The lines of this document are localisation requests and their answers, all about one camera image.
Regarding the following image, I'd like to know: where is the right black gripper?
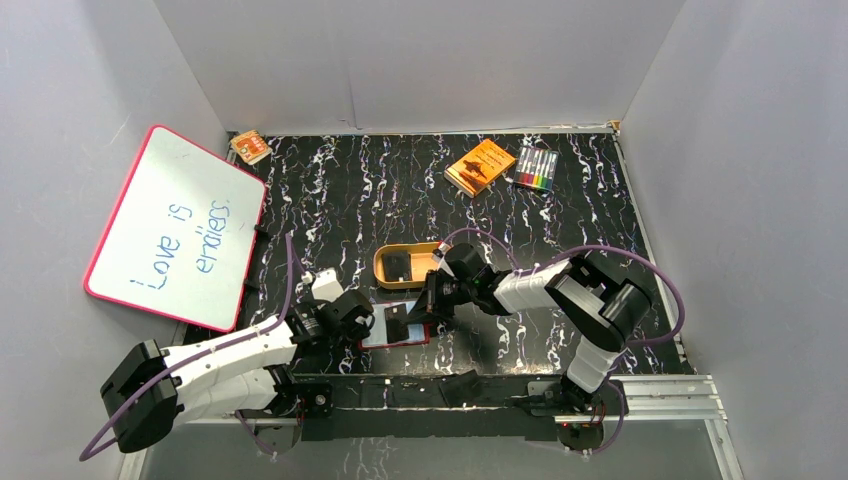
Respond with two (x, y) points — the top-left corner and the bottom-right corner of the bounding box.
(405, 269), (476, 324)

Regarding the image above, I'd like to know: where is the red card holder wallet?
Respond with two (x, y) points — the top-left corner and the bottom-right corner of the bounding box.
(359, 301), (430, 350)

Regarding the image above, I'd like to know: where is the orange oval tray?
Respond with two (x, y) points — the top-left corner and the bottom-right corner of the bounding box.
(373, 241), (441, 290)

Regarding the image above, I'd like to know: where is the stack of black credit cards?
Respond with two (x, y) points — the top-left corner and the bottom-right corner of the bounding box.
(383, 250), (412, 282)

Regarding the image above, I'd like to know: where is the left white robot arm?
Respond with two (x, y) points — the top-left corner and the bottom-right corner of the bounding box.
(83, 290), (374, 458)

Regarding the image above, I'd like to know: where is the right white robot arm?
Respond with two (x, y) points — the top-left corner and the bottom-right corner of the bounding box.
(404, 243), (652, 414)

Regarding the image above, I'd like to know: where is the small orange card box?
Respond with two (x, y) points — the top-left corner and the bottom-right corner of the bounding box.
(230, 130), (271, 165)

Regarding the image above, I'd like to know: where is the orange book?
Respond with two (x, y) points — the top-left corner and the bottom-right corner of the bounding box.
(444, 139), (516, 198)

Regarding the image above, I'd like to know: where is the pack of coloured markers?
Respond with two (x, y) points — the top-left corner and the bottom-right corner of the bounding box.
(512, 146), (559, 192)

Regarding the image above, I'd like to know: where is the pink framed whiteboard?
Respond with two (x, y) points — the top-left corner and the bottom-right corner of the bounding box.
(83, 125), (267, 332)

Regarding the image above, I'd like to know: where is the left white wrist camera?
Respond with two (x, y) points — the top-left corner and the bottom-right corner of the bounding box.
(301, 268), (344, 302)

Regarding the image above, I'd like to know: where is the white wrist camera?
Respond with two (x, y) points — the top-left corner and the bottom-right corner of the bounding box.
(432, 242), (451, 262)
(301, 268), (344, 302)

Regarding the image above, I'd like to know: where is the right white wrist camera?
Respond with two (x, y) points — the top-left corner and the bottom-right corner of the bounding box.
(432, 242), (451, 262)

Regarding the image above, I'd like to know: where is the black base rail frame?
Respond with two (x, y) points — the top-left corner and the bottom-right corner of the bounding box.
(132, 374), (727, 458)

